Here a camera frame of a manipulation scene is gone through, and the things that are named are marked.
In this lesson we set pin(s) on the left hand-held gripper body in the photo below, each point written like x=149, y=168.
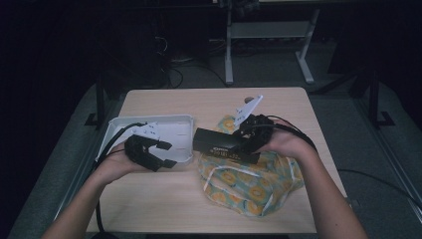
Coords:
x=141, y=149

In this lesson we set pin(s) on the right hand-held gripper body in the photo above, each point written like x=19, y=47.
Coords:
x=257, y=132

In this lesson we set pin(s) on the white plastic tray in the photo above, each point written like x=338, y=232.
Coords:
x=180, y=132

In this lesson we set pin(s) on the black rectangular box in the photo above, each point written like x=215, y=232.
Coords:
x=212, y=141

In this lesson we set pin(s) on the teal orange patterned cloth bag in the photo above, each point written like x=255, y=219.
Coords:
x=252, y=189

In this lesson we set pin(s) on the person's left hand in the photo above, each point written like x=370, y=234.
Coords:
x=114, y=164

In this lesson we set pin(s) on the person's right hand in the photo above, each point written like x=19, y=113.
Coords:
x=288, y=142

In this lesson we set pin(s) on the black metal stand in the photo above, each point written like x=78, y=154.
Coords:
x=374, y=99
x=100, y=99

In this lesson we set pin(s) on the aluminium rail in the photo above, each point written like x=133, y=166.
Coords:
x=74, y=179
x=391, y=156

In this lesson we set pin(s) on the white metal desk frame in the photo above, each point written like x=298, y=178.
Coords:
x=265, y=30

